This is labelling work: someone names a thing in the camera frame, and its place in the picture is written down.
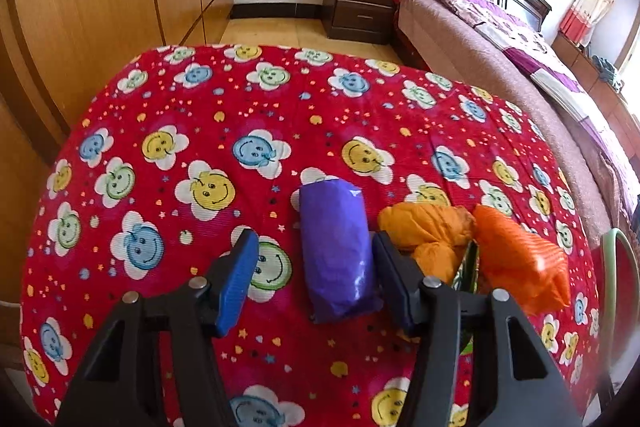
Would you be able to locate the red smiley flower tablecloth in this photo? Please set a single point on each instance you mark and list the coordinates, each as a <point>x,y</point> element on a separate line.
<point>210,117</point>

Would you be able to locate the green paper packet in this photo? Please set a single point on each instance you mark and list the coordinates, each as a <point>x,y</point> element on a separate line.
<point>467,269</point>

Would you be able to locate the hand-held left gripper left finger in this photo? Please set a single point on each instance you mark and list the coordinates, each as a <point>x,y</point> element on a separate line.
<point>235,292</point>

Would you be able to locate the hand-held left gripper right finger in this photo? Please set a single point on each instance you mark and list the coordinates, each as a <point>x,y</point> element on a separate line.
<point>400,287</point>

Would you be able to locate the wooden window cabinet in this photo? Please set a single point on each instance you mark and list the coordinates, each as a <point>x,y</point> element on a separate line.
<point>595,87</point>

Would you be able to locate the red and white curtain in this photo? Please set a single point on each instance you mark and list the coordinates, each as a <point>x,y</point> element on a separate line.
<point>592,7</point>

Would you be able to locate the purple plastic packet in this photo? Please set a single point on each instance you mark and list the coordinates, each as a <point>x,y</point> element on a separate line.
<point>335,247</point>

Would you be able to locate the orange plastic bag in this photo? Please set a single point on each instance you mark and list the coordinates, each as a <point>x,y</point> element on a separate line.
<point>420,227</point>

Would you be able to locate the bed with pink cover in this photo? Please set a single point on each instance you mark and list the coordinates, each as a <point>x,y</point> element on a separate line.
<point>480,67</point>

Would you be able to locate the red bucket with green rim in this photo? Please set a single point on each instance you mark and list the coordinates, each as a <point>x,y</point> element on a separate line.
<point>622,277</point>

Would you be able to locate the orange mesh bag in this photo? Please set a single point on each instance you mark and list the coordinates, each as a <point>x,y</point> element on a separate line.
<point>520,257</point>

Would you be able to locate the dark wooden nightstand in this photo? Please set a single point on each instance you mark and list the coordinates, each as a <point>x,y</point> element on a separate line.
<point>362,4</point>

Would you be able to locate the dark clothes pile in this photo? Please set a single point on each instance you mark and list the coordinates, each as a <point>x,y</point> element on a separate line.
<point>609,72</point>

